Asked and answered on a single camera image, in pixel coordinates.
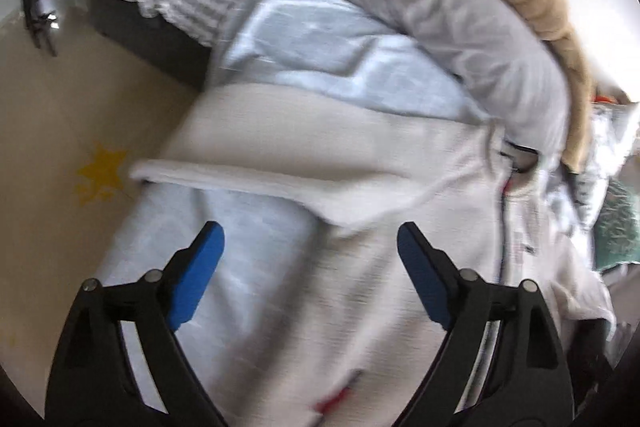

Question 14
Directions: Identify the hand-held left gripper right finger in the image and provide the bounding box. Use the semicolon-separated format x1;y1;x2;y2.
390;221;574;427

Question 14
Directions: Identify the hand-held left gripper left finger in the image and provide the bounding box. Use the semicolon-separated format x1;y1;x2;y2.
44;221;229;427

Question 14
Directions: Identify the white fleece jacket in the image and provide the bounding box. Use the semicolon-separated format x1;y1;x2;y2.
129;84;617;427

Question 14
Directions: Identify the yellow star floor sticker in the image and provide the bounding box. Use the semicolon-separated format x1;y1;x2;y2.
75;144;132;206

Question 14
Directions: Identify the teal patterned cushion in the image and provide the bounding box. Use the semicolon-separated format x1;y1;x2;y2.
592;179;640;274

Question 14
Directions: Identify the light printed pillow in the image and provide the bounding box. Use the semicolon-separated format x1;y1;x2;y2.
550;102;640;230

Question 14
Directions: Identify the light blue checked bed cover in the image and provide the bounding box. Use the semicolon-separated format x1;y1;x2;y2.
95;0;506;413

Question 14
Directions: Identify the grey duvet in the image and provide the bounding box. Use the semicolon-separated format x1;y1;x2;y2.
272;0;571;158

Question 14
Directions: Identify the dark bed frame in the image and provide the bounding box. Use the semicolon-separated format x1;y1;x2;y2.
87;0;216;88

